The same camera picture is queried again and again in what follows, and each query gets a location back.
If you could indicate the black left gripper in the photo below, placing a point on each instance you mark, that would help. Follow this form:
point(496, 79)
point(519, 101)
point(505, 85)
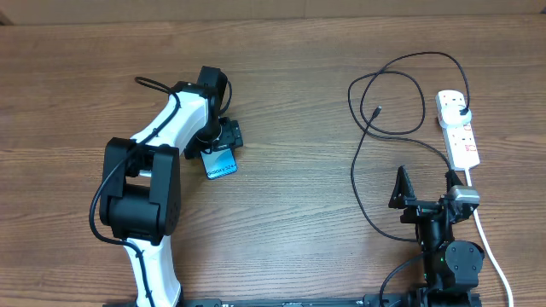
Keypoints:
point(231, 137)

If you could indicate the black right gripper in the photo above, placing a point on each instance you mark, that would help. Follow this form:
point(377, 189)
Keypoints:
point(402, 198)

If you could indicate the blue Samsung Galaxy smartphone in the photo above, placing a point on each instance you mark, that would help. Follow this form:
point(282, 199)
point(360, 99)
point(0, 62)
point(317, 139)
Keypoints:
point(219, 164)

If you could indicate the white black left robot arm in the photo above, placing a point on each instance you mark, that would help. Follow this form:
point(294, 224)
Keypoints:
point(138, 203)

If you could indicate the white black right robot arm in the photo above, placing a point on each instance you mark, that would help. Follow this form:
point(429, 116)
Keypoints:
point(451, 267)

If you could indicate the white USB charger plug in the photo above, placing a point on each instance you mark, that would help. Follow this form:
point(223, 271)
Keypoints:
point(451, 116)

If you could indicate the white power strip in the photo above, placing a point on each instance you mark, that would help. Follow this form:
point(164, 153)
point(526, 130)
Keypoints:
point(459, 141)

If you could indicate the black mounting rail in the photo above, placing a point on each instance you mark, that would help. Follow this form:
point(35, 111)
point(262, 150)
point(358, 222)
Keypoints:
point(369, 300)

